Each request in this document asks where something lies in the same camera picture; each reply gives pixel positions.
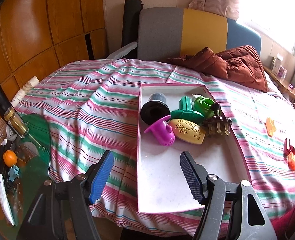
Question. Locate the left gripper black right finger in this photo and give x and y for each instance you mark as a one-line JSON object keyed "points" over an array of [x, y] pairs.
{"points": [[195, 176]]}

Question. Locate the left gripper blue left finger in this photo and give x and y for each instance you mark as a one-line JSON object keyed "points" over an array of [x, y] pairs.
{"points": [[98, 175]]}

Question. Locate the red metallic capsule bottle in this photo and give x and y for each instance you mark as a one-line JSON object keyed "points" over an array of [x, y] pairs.
{"points": [[287, 147]]}

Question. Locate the orange linked cubes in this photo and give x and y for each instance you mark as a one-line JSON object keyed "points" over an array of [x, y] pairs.
{"points": [[291, 161]]}

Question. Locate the orange plastic shell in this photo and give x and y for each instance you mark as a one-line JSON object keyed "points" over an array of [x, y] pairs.
{"points": [[270, 126]]}

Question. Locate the cream carved oval case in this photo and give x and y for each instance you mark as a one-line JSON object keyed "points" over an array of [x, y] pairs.
{"points": [[187, 131]]}

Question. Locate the dark brown massager brush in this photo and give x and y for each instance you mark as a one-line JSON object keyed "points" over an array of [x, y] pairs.
{"points": [[218, 124]]}

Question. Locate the purple plastic cup strainer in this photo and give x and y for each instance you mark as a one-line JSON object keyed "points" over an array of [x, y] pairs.
{"points": [[162, 131]]}

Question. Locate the green plastic flanged tube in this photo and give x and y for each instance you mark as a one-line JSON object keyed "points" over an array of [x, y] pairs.
{"points": [[186, 112]]}

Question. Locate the green white plug nightlight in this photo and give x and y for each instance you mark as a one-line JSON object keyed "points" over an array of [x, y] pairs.
{"points": [[203, 105]]}

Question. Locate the black round spool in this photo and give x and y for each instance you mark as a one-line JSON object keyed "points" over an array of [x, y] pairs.
{"points": [[154, 109]]}

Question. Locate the red puzzle piece block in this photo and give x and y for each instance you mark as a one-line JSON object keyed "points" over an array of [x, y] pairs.
{"points": [[292, 149]]}

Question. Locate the wooden side desk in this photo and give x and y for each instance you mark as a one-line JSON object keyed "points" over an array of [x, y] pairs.
{"points": [[282, 84]]}

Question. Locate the white pink-rimmed tray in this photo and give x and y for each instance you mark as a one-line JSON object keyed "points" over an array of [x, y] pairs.
{"points": [[161, 184]]}

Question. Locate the striped pink green bedspread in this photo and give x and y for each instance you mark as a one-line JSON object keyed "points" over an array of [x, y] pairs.
{"points": [[92, 106]]}

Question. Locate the green glass round table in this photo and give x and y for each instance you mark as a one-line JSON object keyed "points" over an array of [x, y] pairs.
{"points": [[33, 160]]}

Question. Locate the white box on desk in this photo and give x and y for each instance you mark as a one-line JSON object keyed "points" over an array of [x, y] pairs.
{"points": [[276, 64]]}

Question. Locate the small blue toy block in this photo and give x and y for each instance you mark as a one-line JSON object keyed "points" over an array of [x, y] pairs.
{"points": [[13, 173]]}

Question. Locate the rust brown quilted jacket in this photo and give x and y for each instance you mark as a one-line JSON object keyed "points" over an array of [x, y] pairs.
{"points": [[241, 65]]}

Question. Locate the orange fruit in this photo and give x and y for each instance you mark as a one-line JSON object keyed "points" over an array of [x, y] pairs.
{"points": [[9, 158]]}

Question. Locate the white tube on table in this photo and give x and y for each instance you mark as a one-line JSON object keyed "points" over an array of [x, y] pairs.
{"points": [[5, 203]]}

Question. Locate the gold glass jar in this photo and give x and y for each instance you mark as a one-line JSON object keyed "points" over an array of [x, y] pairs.
{"points": [[14, 120]]}

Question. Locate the stack of paper cups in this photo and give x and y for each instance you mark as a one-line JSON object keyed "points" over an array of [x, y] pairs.
{"points": [[24, 90]]}

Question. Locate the grey foam pad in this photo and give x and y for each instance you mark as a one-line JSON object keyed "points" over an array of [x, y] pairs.
{"points": [[120, 53]]}

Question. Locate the grey yellow blue headboard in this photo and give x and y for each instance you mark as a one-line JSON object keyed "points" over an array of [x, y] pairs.
{"points": [[166, 32]]}

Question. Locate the black rolled mat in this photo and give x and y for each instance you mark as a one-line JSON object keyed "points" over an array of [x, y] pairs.
{"points": [[130, 24]]}

